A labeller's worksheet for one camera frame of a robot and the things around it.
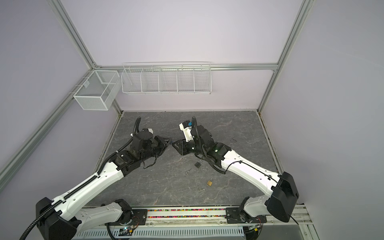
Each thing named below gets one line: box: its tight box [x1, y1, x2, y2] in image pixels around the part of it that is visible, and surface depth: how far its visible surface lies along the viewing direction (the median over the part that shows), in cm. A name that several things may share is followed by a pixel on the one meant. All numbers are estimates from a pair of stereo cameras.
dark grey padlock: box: [194, 160, 203, 169], surface depth 93 cm
